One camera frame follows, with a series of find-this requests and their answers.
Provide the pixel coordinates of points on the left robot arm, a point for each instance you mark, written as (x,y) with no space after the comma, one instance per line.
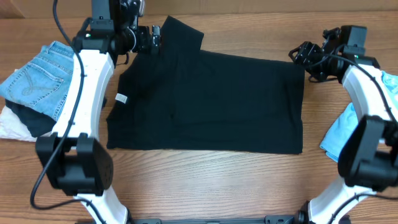
(72,157)

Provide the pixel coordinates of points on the folded blue jeans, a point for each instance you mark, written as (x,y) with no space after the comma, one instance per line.
(43,83)

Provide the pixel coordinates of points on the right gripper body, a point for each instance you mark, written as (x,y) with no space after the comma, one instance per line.
(321,70)

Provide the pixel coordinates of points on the folded dark garment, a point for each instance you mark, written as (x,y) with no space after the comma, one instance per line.
(37,123)

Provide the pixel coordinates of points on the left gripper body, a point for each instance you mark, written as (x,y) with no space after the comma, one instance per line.
(137,40)

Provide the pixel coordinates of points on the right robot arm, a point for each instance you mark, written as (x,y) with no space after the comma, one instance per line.
(367,164)

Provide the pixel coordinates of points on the light blue garment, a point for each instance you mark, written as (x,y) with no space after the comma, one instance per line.
(340,131)

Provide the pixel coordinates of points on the black t-shirt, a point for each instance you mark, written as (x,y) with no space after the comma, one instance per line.
(188,98)

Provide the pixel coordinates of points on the folded white garment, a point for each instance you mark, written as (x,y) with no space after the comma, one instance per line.
(12,127)

